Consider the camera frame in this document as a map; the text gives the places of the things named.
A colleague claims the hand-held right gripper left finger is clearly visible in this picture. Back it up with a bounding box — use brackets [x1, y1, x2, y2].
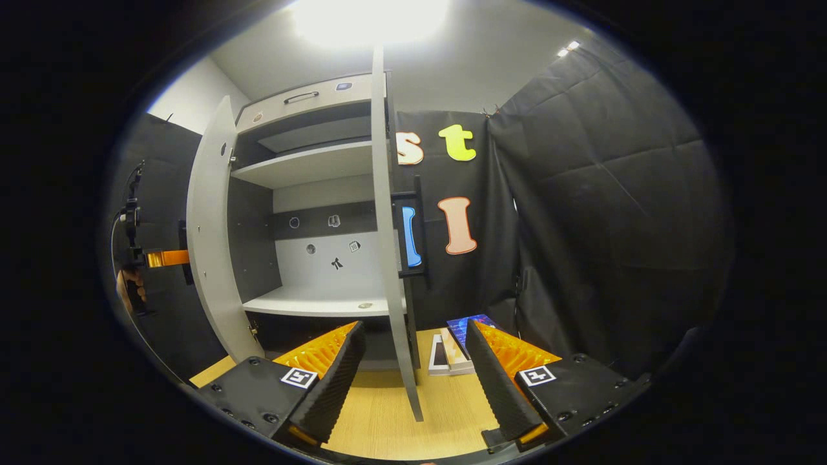
[194, 321, 367, 448]

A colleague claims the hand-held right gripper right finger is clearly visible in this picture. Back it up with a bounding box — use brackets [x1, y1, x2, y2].
[464, 318, 650, 453]

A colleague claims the grey cabinet door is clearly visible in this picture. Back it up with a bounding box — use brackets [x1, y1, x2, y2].
[178, 96, 266, 364]
[370, 45, 432, 422]

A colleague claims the grey double-door shoe cabinet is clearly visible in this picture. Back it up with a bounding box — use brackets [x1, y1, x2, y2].
[227, 72, 414, 374]

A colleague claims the tan book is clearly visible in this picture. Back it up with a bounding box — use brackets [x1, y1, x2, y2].
[441, 328, 476, 375]

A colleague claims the blue book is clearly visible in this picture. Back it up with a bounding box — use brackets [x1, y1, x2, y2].
[447, 315, 498, 353]

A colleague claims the black backdrop cloth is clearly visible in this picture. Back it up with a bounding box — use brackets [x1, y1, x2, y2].
[103, 39, 734, 382]

